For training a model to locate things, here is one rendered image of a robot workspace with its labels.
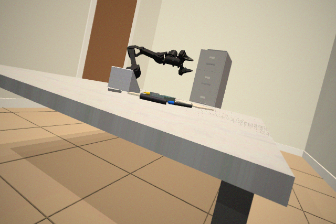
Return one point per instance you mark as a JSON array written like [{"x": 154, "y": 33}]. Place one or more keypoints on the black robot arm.
[{"x": 157, "y": 56}]

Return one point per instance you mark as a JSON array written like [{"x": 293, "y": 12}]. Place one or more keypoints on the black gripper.
[{"x": 179, "y": 62}]

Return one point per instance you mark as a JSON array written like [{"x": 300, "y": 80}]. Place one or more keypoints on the grey keyboard with white letter keys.
[{"x": 164, "y": 97}]

